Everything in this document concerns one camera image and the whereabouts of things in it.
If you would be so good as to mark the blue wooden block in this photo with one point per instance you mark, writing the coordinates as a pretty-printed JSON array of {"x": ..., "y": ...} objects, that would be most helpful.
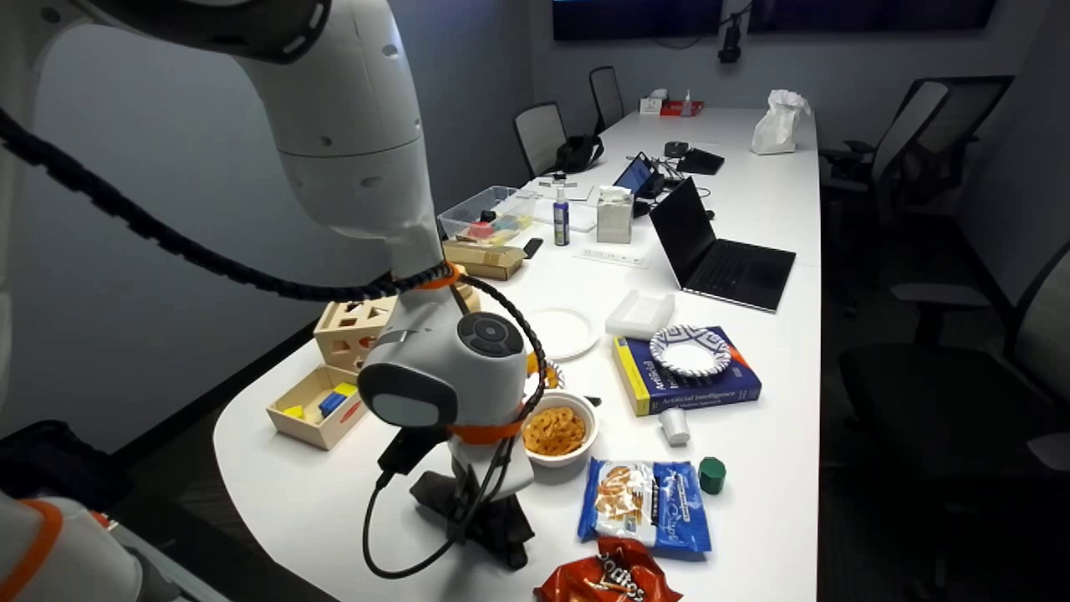
[{"x": 334, "y": 401}]

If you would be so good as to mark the yellow wooden block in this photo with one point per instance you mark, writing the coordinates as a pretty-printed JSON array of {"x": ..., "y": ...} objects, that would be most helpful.
[
  {"x": 291, "y": 412},
  {"x": 345, "y": 390}
]

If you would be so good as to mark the black mesh office chair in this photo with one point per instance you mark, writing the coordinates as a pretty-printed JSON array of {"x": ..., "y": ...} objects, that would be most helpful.
[{"x": 913, "y": 133}]

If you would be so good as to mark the clear plastic container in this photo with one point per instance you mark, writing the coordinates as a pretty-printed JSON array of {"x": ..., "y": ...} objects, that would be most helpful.
[{"x": 488, "y": 211}]

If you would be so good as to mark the white plastic bag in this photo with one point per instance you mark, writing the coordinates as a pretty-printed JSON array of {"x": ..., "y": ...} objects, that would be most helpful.
[{"x": 776, "y": 123}]

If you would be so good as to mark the black remote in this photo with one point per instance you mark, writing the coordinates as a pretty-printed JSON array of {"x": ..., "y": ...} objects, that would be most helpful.
[{"x": 533, "y": 248}]

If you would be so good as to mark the white napkin stack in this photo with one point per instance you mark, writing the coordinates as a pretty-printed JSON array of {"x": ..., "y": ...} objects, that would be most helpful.
[{"x": 640, "y": 314}]

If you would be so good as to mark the white bowl with noodles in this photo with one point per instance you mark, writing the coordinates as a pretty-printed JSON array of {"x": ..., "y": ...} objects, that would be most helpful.
[{"x": 557, "y": 432}]

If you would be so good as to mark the grey office chair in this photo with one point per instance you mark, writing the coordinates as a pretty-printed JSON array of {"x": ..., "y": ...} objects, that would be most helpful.
[{"x": 541, "y": 133}]

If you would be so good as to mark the wooden shape sorter cube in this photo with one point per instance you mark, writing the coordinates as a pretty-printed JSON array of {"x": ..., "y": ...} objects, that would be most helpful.
[{"x": 349, "y": 330}]

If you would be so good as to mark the hanging black webcam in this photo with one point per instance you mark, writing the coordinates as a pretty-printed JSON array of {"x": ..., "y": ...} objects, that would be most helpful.
[{"x": 733, "y": 39}]

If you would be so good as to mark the black bag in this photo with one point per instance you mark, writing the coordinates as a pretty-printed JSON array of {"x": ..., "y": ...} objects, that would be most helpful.
[{"x": 581, "y": 150}]

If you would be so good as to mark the small white container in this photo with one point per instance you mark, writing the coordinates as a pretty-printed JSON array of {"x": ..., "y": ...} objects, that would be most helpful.
[{"x": 678, "y": 428}]

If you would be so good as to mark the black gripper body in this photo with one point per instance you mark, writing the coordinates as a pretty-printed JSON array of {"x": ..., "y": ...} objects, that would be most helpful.
[{"x": 476, "y": 510}]

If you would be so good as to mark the blue tablet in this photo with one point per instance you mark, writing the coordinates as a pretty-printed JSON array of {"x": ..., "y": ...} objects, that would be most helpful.
[{"x": 640, "y": 176}]

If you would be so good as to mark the red box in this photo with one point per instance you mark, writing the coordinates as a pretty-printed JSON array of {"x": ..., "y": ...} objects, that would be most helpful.
[{"x": 684, "y": 107}]

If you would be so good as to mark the black towel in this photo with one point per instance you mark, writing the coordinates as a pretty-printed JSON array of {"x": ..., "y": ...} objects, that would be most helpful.
[{"x": 506, "y": 544}]

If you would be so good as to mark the blue book with yellow spine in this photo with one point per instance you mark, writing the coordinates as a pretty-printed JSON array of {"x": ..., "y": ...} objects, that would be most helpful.
[{"x": 689, "y": 392}]

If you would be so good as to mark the black open laptop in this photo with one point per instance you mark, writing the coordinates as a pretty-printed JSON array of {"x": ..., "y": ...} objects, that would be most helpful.
[{"x": 737, "y": 272}]

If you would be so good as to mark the red chip bag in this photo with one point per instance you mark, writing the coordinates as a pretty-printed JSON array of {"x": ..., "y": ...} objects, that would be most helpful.
[{"x": 606, "y": 576}]

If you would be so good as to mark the white paper plate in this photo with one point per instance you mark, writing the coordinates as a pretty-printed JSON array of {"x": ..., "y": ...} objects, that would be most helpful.
[{"x": 572, "y": 331}]

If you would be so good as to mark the blue and white can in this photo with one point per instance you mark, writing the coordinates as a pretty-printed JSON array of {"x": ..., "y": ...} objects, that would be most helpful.
[{"x": 564, "y": 223}]

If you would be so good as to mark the wall screen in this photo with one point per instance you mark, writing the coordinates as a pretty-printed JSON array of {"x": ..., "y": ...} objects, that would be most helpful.
[{"x": 648, "y": 19}]

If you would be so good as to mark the white carton box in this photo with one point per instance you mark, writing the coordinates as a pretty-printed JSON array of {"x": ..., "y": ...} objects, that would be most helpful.
[{"x": 615, "y": 216}]

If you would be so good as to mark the blue snack bag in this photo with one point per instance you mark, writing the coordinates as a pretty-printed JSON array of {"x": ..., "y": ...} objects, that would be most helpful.
[{"x": 654, "y": 507}]

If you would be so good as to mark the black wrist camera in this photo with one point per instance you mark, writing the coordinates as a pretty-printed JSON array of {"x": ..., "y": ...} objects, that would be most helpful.
[{"x": 411, "y": 457}]

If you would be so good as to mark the wooden tray box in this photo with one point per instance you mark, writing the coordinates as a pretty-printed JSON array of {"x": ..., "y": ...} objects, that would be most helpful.
[{"x": 323, "y": 428}]

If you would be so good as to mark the small white box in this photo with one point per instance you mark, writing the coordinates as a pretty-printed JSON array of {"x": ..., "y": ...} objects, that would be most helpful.
[{"x": 654, "y": 103}]

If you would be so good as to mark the dark office chair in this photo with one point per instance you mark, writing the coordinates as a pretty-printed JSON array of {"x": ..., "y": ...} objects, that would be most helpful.
[{"x": 606, "y": 96}]

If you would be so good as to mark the tan cardboard box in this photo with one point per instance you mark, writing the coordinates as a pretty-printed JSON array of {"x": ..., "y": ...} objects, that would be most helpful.
[{"x": 498, "y": 258}]

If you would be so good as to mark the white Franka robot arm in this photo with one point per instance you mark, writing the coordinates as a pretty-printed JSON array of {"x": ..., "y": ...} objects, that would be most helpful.
[{"x": 356, "y": 122}]

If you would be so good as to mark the blue patterned paper bowl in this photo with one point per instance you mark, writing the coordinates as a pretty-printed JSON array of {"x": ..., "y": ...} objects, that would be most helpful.
[{"x": 689, "y": 355}]

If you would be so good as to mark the small green cap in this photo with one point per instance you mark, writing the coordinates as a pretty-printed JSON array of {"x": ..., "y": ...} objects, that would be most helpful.
[{"x": 713, "y": 475}]

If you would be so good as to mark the large black office chair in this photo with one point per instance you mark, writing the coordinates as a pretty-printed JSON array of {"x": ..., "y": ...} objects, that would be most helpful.
[{"x": 947, "y": 412}]

